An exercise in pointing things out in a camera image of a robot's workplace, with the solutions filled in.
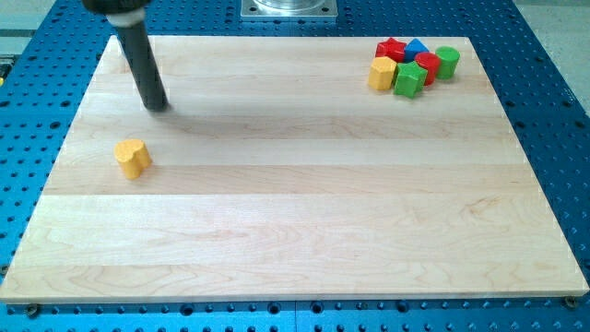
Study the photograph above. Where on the yellow heart block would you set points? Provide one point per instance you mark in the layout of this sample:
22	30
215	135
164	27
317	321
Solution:
132	156

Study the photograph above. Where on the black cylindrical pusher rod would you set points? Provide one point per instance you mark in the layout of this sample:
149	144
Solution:
133	37

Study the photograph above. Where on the black robot arm end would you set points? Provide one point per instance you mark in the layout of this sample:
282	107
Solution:
108	7

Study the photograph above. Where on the wooden board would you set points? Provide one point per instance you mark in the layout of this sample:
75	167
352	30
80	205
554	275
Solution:
278	174

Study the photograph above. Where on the yellow hexagon block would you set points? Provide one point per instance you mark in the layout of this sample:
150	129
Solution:
382	72

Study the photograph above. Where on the green star block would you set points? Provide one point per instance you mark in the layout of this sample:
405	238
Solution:
410	79

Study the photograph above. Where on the red star block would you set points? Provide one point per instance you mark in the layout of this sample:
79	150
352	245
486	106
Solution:
392	49

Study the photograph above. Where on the blue triangular block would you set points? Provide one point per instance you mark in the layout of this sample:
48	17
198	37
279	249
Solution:
413	48

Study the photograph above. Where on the red cylinder block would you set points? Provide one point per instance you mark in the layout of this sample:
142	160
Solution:
431	63

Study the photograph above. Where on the green cylinder block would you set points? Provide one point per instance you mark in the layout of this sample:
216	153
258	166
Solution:
449	57

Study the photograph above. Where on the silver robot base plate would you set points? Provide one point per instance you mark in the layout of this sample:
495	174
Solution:
283	9

